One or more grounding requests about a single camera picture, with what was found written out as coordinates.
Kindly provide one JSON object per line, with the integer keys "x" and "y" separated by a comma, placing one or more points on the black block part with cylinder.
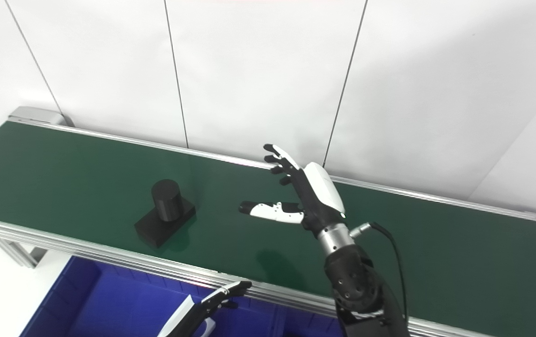
{"x": 165, "y": 215}

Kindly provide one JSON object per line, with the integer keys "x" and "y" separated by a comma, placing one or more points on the aluminum conveyor leg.
{"x": 19, "y": 252}

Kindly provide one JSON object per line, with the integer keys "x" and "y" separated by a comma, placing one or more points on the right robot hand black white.
{"x": 319, "y": 196}

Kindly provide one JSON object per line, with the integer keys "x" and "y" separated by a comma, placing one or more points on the blue plastic bin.
{"x": 314, "y": 325}
{"x": 108, "y": 304}

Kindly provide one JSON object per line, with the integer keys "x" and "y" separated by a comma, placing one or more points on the gray conveyor end cover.
{"x": 38, "y": 115}

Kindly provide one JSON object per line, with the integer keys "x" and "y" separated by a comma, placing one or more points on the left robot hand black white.
{"x": 188, "y": 323}

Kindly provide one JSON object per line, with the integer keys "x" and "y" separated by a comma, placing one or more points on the green conveyor belt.
{"x": 108, "y": 257}
{"x": 85, "y": 164}

